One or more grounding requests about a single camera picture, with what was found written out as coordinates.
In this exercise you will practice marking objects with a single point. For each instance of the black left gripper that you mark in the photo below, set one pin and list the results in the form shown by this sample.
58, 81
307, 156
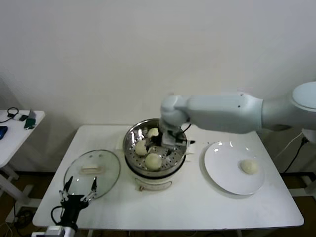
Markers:
71, 205

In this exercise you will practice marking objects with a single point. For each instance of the green grey clamp tool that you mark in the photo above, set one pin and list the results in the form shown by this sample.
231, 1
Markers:
29, 123

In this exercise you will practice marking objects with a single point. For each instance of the small black phone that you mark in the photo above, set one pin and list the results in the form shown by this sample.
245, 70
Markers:
22, 118

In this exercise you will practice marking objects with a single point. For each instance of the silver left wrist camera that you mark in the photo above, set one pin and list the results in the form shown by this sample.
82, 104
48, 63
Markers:
54, 230

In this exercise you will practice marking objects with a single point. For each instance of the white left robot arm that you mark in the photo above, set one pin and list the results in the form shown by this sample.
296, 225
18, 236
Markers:
70, 232

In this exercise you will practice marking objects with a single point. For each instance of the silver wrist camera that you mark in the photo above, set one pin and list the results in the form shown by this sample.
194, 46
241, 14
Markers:
54, 230
170, 140

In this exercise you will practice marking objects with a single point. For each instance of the small white box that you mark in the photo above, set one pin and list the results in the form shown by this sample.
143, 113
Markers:
16, 118

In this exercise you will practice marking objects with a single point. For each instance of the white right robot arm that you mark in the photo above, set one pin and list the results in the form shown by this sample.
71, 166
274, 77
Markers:
222, 111

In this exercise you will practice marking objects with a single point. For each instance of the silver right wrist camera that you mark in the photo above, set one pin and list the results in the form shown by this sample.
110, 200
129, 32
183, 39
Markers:
170, 140

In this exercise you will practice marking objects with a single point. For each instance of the blue rounded device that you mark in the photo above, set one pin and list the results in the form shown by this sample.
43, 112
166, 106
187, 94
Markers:
3, 133

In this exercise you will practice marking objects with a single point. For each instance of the white stand foot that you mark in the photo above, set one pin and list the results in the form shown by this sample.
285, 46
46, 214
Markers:
311, 184

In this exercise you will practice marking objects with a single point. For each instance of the cream electric cooker base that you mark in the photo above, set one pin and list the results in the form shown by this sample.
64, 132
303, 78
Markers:
153, 184

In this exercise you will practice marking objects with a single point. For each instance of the white steamed baozi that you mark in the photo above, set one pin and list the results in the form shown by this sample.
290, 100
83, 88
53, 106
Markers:
140, 148
153, 162
152, 132
248, 166

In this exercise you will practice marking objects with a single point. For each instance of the perforated steel steamer basket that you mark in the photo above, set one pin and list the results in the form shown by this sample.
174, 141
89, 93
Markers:
130, 145

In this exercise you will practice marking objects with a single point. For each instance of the large white plate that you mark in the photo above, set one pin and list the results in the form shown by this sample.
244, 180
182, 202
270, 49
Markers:
222, 168

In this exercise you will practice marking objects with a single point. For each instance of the round glass pot lid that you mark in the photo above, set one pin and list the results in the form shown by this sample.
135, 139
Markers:
91, 170

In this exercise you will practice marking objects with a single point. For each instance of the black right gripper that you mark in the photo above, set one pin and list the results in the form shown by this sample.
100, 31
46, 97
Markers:
158, 140

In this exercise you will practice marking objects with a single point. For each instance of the white side table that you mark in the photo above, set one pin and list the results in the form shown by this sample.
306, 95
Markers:
14, 148

